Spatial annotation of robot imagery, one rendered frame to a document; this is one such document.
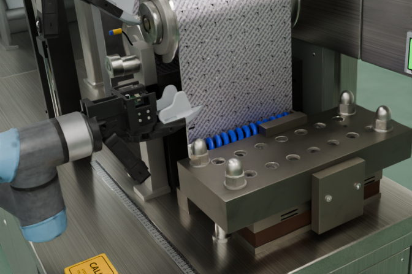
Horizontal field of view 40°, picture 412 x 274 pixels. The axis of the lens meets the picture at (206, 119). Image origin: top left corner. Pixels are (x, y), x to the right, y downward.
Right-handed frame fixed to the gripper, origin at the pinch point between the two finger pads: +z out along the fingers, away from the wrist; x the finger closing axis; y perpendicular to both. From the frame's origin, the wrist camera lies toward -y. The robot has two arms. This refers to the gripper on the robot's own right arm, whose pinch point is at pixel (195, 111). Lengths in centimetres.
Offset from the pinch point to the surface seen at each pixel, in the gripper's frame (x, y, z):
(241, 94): -0.3, 0.6, 9.7
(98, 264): -9.0, -16.7, -24.5
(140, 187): 10.4, -18.0, -8.5
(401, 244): -25.9, -24.9, 25.8
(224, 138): -3.1, -5.5, 3.8
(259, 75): -0.2, 3.4, 14.0
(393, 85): 171, -110, 239
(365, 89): 178, -110, 220
